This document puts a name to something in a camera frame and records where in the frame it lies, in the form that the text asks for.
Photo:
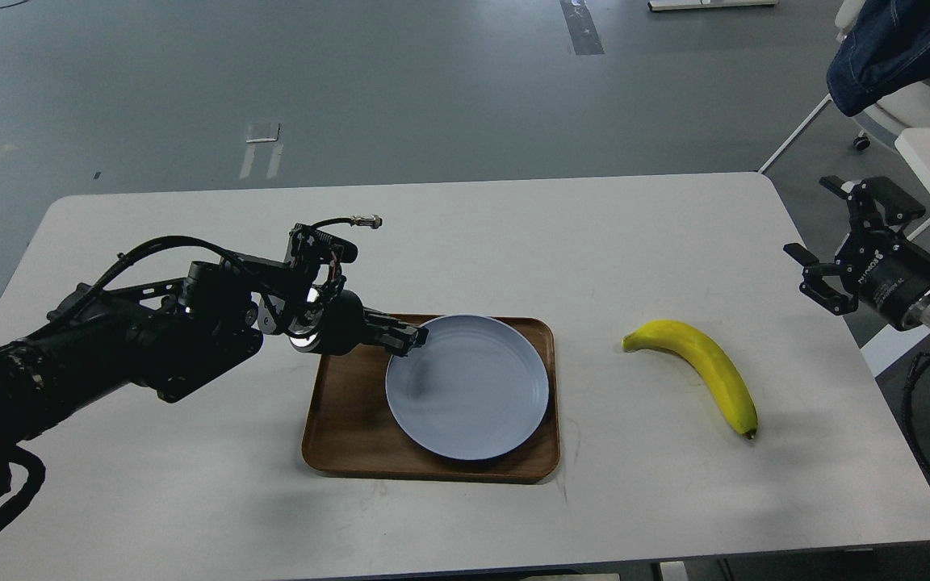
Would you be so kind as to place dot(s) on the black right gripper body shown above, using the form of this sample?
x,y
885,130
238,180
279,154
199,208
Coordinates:
x,y
888,273

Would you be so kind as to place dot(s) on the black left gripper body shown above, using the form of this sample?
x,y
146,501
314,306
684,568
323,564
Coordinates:
x,y
342,328

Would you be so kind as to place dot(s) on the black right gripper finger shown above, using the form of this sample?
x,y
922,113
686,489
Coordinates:
x,y
876,205
815,287

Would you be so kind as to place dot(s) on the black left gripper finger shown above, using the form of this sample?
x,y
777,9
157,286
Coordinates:
x,y
397,341
384,326

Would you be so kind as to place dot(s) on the light blue plate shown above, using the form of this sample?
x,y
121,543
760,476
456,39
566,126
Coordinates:
x,y
476,390

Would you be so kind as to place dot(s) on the yellow banana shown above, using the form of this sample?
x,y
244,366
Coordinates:
x,y
704,355

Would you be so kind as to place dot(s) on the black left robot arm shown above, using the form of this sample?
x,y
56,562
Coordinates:
x,y
174,314

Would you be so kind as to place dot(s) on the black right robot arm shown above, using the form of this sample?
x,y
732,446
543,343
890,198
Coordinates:
x,y
919,366

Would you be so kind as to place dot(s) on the brown wooden tray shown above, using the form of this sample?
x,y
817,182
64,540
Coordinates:
x,y
350,432

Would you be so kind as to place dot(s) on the white table frame base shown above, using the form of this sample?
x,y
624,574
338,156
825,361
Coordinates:
x,y
679,5

